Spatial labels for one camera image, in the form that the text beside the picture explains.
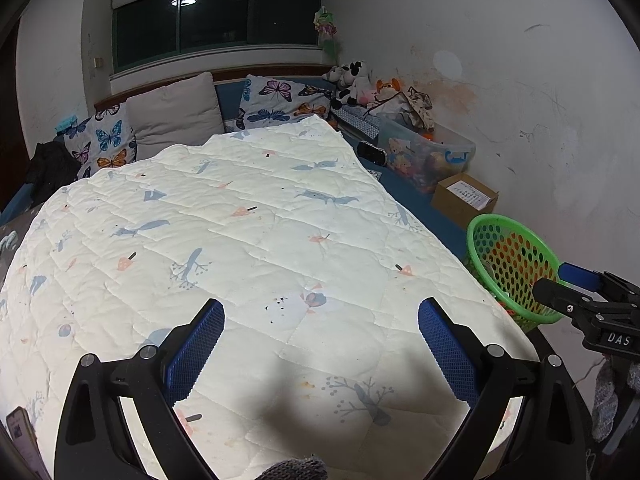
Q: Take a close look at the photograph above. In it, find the green plastic basket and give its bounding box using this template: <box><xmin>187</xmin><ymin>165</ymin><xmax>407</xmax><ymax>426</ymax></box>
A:
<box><xmin>465</xmin><ymin>214</ymin><xmax>561</xmax><ymax>333</ymax></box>

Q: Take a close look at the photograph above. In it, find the grey knitted glove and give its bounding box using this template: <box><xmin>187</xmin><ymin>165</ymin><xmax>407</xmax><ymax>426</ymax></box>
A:
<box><xmin>592</xmin><ymin>356</ymin><xmax>628</xmax><ymax>442</ymax></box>

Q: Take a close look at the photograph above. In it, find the smartphone with pink case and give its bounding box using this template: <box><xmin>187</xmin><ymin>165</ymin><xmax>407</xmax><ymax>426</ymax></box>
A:
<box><xmin>6</xmin><ymin>406</ymin><xmax>51</xmax><ymax>480</ymax></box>

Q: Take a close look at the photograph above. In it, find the cardboard box with label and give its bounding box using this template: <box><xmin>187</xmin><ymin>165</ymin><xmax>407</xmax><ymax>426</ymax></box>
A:
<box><xmin>431</xmin><ymin>172</ymin><xmax>499</xmax><ymax>230</ymax></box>

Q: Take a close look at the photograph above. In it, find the clear plastic storage bin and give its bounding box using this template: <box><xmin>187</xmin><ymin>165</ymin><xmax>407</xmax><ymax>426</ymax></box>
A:
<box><xmin>378</xmin><ymin>118</ymin><xmax>476</xmax><ymax>194</ymax></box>

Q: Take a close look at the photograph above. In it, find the white quilted blanket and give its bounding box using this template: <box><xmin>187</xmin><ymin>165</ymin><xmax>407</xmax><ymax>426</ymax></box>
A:
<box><xmin>1</xmin><ymin>117</ymin><xmax>536</xmax><ymax>479</ymax></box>

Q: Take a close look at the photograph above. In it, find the black clothing on bed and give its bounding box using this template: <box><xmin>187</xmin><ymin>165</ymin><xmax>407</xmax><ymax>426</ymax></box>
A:
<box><xmin>25</xmin><ymin>141</ymin><xmax>81</xmax><ymax>205</ymax></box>

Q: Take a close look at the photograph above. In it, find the plush toy pile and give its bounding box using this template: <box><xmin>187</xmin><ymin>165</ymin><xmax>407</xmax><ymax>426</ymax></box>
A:
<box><xmin>322</xmin><ymin>61</ymin><xmax>401</xmax><ymax>110</ymax></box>

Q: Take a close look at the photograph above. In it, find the left butterfly pillow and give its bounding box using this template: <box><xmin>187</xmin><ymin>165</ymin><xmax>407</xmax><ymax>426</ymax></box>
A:
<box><xmin>63</xmin><ymin>103</ymin><xmax>137</xmax><ymax>180</ymax></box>

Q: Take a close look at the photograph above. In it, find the butterfly pillow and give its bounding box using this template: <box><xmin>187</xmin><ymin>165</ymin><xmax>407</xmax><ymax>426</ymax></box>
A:
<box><xmin>63</xmin><ymin>103</ymin><xmax>137</xmax><ymax>180</ymax></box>
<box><xmin>234</xmin><ymin>75</ymin><xmax>331</xmax><ymax>131</ymax></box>

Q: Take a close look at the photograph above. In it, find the grey pillow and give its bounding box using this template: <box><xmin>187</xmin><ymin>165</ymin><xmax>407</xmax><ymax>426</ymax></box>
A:
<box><xmin>126</xmin><ymin>72</ymin><xmax>226</xmax><ymax>158</ymax></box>

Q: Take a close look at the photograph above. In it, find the right butterfly pillow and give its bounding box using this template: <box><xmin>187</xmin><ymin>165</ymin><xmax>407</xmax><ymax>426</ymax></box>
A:
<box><xmin>234</xmin><ymin>75</ymin><xmax>331</xmax><ymax>131</ymax></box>

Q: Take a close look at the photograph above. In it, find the hanging green pink toy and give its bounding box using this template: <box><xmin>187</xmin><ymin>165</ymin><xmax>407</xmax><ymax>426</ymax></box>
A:
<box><xmin>314</xmin><ymin>6</ymin><xmax>341</xmax><ymax>65</ymax></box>

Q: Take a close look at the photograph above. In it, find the dark window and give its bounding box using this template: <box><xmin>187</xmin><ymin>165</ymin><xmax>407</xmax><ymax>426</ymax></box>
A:
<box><xmin>113</xmin><ymin>0</ymin><xmax>321</xmax><ymax>72</ymax></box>

